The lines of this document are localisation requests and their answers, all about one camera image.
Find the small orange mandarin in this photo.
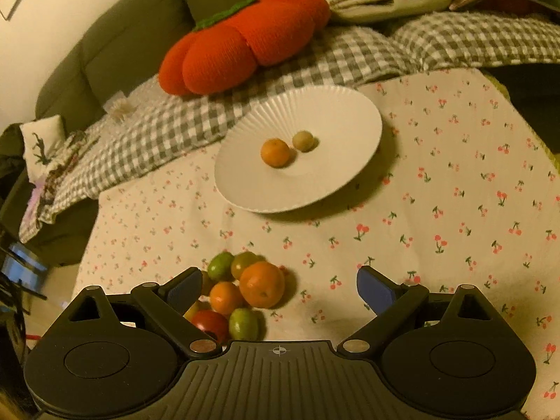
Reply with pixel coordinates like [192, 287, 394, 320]
[260, 139, 292, 169]

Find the red tomato shaped cushion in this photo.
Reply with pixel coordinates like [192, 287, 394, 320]
[159, 0, 330, 96]

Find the grey checkered blanket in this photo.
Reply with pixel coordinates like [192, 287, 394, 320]
[19, 12, 559, 242]

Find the dark green sofa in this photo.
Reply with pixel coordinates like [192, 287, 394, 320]
[0, 0, 560, 267]

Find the yellow-green small fruit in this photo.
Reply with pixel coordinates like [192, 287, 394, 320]
[201, 270, 215, 297]

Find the red tomato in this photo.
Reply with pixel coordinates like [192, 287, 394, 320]
[191, 310, 229, 345]

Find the cherry print tablecloth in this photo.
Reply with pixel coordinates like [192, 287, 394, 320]
[76, 69, 559, 419]

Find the white fluted plate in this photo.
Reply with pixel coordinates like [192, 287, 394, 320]
[215, 85, 383, 214]

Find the clear cotton swab box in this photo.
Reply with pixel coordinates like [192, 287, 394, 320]
[103, 91, 136, 123]

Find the patterned floral cloth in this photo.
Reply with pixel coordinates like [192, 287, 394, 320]
[27, 131, 99, 227]

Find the olive green tomato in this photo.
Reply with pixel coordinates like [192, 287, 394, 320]
[230, 251, 264, 280]

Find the green small fruit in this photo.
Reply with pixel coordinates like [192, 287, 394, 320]
[207, 251, 235, 282]

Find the white embroidered pillow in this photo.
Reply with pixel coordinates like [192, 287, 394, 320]
[20, 115, 65, 184]

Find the yellow-green round fruit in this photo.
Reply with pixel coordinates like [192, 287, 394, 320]
[292, 130, 316, 153]

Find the large orange mandarin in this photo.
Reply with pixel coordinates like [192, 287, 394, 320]
[239, 261, 286, 309]

